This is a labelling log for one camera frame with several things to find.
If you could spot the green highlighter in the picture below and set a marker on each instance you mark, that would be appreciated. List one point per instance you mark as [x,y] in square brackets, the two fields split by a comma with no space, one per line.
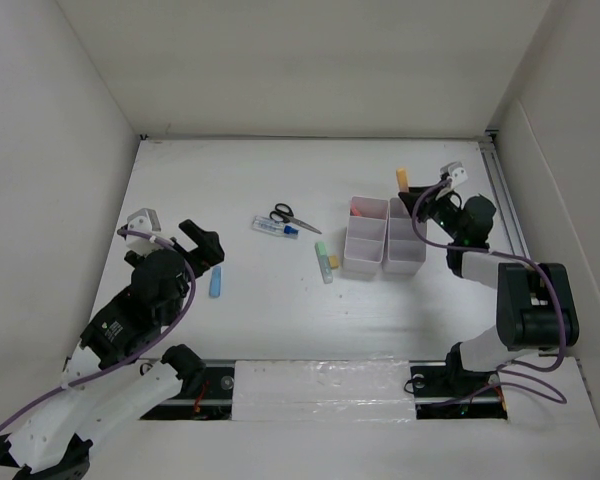
[324,263]

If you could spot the blue correction tape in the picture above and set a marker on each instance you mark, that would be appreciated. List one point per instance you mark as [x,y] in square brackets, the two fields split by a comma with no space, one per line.
[215,286]

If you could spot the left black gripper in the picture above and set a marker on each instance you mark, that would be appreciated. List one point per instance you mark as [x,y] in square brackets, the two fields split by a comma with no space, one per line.
[209,250]

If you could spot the aluminium rail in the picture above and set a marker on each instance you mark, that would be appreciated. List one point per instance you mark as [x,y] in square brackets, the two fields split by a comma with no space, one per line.
[502,197]

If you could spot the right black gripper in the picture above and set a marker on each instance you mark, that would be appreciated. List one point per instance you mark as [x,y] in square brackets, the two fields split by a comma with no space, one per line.
[410,198]

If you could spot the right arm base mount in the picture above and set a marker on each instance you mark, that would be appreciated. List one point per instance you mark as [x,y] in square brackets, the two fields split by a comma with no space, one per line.
[442,396]

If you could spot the clear glue bottle blue cap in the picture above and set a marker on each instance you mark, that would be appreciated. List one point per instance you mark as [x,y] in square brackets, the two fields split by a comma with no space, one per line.
[274,228]

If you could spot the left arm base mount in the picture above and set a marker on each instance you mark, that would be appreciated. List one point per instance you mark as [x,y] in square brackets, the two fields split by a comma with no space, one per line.
[212,401]

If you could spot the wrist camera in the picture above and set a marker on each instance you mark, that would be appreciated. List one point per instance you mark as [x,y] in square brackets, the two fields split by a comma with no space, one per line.
[453,174]
[144,220]

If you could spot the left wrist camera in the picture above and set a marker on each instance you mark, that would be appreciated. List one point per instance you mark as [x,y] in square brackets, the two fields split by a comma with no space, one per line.
[144,220]

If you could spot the right white organizer box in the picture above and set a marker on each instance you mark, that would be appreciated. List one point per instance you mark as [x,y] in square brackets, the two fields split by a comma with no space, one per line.
[404,252]

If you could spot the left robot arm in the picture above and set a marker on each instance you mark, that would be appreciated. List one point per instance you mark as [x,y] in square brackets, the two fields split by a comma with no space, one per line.
[56,435]

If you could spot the white organizer box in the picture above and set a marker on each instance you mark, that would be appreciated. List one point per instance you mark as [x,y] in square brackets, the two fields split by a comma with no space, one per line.
[365,236]
[404,252]

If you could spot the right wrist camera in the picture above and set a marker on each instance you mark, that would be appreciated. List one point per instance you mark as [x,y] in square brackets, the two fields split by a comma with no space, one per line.
[453,174]

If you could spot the left white organizer box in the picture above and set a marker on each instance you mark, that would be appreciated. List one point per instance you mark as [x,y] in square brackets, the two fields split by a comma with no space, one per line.
[365,236]

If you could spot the black handled scissors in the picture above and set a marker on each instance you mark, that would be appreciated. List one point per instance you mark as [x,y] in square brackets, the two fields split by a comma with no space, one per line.
[282,212]

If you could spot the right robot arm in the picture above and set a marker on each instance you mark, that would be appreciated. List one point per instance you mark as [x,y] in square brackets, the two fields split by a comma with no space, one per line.
[535,318]

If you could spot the white taped panel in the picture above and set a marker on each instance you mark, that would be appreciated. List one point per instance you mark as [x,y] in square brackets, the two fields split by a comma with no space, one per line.
[353,391]

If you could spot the orange highlighter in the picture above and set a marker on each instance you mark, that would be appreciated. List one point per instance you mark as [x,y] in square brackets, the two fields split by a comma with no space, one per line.
[402,180]

